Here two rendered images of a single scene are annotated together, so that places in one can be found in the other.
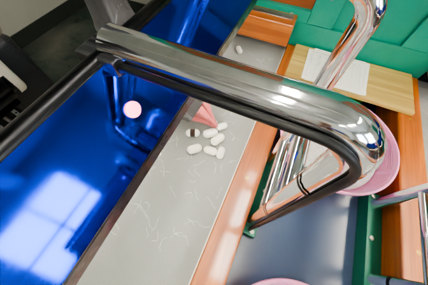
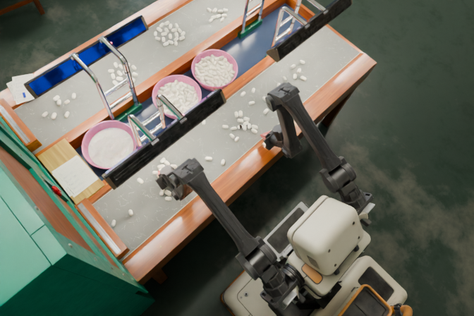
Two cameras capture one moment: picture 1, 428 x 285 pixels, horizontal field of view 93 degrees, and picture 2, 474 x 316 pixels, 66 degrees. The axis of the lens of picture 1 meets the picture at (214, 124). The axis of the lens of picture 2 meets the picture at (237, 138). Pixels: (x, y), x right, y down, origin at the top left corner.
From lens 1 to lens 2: 157 cm
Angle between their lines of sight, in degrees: 57
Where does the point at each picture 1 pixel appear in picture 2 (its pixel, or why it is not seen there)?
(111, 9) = not seen: hidden behind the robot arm
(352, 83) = (75, 163)
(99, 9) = not seen: hidden behind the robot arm
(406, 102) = (61, 144)
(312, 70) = (87, 180)
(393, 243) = (122, 108)
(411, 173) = (94, 120)
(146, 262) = (205, 136)
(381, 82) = (58, 159)
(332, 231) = not seen: hidden behind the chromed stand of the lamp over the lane
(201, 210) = (181, 143)
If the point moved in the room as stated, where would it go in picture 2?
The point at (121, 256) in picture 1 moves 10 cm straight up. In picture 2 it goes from (213, 140) to (214, 132)
